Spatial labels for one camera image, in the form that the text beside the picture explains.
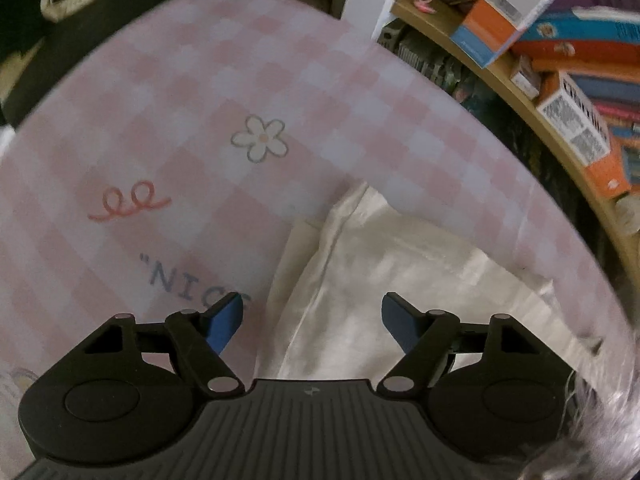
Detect cream white t-shirt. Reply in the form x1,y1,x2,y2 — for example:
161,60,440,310
254,183,603,384

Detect pink checkered desk mat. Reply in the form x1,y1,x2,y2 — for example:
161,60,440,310
1,0,634,479

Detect white orange flat box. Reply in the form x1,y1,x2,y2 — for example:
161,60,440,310
536,72,631,198

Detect white wooden bookshelf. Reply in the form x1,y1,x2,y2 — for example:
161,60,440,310
341,0,639,285

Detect row of leaning books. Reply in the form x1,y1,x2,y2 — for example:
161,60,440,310
442,0,639,192

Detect usmile white orange box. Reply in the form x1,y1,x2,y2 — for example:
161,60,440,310
450,0,554,68

